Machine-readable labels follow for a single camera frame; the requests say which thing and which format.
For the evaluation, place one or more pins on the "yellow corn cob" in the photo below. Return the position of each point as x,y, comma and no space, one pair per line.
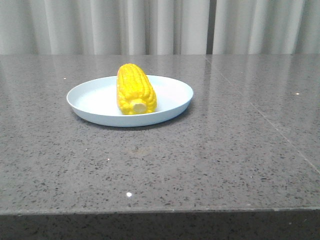
134,92

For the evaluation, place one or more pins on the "light blue round plate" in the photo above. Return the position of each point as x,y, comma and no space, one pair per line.
95,101

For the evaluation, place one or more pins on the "white pleated curtain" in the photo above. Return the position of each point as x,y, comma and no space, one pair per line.
159,27

